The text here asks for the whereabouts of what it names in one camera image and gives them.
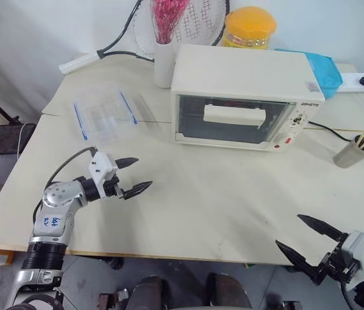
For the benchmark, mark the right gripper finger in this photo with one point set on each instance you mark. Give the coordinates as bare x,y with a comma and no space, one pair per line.
298,258
322,227

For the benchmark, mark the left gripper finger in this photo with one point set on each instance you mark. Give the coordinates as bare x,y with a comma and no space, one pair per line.
126,162
138,189

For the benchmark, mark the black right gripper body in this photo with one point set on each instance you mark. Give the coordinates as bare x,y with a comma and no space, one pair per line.
337,263

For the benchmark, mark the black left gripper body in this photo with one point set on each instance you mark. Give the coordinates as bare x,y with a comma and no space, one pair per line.
113,189

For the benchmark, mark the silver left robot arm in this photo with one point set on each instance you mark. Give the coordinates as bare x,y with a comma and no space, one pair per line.
54,223

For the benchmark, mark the white toaster oven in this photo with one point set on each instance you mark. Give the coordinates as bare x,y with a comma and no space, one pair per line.
233,74

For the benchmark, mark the clear plastic box blue clips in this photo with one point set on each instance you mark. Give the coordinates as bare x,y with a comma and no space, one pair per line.
104,113

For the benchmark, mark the dark rounded shape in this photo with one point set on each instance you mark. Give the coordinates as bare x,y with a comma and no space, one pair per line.
149,292
230,290

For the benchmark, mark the metal cup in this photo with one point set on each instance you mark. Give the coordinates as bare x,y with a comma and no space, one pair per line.
353,155

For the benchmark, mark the white cylindrical vase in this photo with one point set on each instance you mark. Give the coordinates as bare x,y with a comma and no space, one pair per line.
164,66

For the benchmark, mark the black badminton racket white grip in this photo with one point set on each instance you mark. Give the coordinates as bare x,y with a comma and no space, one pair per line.
78,63

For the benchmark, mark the black mesh tray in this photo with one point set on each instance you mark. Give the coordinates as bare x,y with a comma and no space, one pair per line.
4,139

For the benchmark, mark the white power strip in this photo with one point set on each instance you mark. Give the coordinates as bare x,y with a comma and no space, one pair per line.
353,82

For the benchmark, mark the blue plastic bag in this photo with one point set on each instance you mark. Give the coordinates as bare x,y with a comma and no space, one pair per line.
325,72

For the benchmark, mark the yellow jar with orange lid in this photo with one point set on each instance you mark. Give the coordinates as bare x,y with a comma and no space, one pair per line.
249,27

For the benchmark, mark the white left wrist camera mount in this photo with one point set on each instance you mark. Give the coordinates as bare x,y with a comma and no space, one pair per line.
101,168

